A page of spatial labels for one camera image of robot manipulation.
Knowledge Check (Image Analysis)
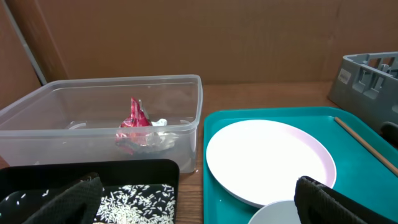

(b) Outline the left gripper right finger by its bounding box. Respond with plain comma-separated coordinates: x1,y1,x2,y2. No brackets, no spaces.
294,176,397,224

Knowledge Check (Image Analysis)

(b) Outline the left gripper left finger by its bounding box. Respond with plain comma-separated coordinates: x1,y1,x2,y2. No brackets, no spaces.
24,172,103,224

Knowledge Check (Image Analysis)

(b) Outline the small grey bowl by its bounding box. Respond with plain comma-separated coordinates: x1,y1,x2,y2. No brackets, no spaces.
248,200,301,224

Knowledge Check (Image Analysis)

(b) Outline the wooden chopstick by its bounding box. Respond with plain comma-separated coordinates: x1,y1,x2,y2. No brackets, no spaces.
334,117,398,176

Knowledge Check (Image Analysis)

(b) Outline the red snack wrapper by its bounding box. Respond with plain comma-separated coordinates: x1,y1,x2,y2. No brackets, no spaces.
115,97,152,155

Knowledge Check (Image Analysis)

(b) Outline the white wrapper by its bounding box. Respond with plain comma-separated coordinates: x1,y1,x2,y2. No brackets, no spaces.
146,131,178,151

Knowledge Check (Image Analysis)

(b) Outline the teal serving tray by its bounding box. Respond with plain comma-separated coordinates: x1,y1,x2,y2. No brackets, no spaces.
203,107,397,223

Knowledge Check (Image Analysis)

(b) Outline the scattered rice pile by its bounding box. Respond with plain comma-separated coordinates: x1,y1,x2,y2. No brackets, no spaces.
1,184,177,224

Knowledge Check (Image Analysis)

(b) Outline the black rectangular tray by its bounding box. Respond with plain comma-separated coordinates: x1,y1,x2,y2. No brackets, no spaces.
1,159,180,223

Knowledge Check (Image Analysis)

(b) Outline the large white plate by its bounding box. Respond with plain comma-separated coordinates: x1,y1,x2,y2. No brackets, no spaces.
206,119,337,207

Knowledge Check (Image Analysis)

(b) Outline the clear plastic bin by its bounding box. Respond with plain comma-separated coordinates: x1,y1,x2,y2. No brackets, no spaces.
1,75,203,173

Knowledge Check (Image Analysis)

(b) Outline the grey plastic dish rack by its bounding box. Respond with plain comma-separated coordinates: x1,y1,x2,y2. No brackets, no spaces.
328,52,397,146

